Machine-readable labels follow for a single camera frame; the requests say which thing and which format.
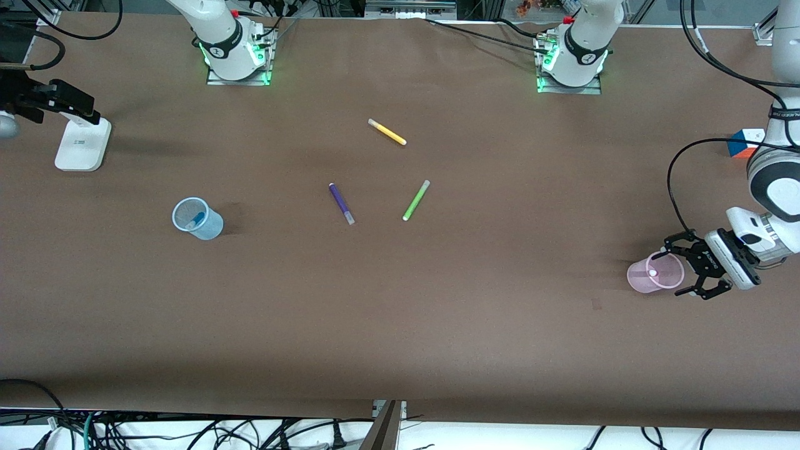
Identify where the white desk lamp stand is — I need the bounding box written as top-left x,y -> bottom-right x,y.
54,116 -> 113,173

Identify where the aluminium frame profile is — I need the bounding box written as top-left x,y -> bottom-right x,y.
752,0 -> 782,46
34,0 -> 62,27

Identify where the green marker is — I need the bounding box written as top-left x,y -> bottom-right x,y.
402,180 -> 431,222

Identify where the short black table cable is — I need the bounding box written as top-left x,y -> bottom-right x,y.
499,17 -> 546,39

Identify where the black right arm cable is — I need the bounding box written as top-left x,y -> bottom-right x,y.
0,0 -> 124,71

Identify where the colourful puzzle cube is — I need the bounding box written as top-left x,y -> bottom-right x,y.
726,128 -> 767,159

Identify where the black looped floor cable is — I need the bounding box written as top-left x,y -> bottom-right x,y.
0,377 -> 66,432

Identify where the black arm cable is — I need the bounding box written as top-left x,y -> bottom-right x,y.
0,0 -> 124,71
666,0 -> 800,246

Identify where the dark table leg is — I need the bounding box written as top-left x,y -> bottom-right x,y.
359,400 -> 408,450

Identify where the yellow marker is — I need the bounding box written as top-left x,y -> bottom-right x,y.
367,118 -> 408,146

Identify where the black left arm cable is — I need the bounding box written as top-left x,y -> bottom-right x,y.
666,0 -> 800,246

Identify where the translucent pink plastic cup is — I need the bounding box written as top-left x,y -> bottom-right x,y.
627,251 -> 685,294

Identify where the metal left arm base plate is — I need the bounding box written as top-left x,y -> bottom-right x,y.
536,31 -> 603,96

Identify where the translucent blue plastic cup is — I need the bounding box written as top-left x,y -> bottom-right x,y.
172,197 -> 224,241

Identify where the black floor cable bundle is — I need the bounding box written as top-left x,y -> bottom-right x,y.
94,415 -> 376,450

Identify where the long black table cable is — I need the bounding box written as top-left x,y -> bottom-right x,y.
424,17 -> 552,56

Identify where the grey metal box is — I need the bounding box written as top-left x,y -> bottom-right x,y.
365,0 -> 458,20

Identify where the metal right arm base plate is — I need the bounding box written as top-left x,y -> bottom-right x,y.
206,25 -> 274,87

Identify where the purple marker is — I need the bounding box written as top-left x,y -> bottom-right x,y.
329,182 -> 356,226

